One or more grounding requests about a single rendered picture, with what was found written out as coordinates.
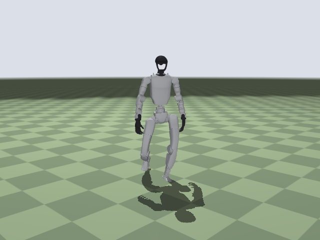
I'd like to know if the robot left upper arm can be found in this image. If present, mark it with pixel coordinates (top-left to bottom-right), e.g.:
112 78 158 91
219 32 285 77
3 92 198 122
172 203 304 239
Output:
171 76 182 102

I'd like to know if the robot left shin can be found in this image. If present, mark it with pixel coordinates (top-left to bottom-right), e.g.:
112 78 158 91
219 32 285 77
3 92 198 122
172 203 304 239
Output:
163 149 178 178

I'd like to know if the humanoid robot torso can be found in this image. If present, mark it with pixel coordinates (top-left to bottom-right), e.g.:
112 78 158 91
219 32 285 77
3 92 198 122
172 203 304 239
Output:
149 73 172 124

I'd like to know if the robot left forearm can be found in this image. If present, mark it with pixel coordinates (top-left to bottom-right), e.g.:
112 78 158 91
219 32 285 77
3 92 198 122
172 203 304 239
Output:
177 95 186 117

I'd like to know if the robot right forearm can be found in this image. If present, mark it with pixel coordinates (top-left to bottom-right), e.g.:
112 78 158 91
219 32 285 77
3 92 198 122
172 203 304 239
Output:
134 94 143 119

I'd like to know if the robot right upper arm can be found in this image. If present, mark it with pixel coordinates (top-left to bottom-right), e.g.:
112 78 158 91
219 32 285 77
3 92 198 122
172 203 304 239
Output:
138 76 152 103

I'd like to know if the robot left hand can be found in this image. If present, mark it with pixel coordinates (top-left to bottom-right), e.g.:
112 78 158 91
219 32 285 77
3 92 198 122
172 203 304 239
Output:
179 114 186 132

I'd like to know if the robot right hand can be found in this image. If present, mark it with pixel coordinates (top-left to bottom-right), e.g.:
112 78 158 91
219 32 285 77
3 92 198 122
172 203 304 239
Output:
135 114 144 135

